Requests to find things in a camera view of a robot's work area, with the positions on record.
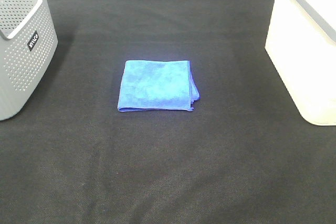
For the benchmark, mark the grey perforated plastic basket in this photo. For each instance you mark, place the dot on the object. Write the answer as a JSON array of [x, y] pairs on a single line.
[[28, 43]]

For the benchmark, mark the black tablecloth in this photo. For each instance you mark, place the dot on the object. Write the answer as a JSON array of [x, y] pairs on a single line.
[[243, 155]]

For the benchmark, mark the blue microfiber towel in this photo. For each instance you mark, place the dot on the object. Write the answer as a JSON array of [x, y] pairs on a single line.
[[157, 85]]

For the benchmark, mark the white plastic basket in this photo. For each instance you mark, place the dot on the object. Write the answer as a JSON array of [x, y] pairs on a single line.
[[301, 44]]

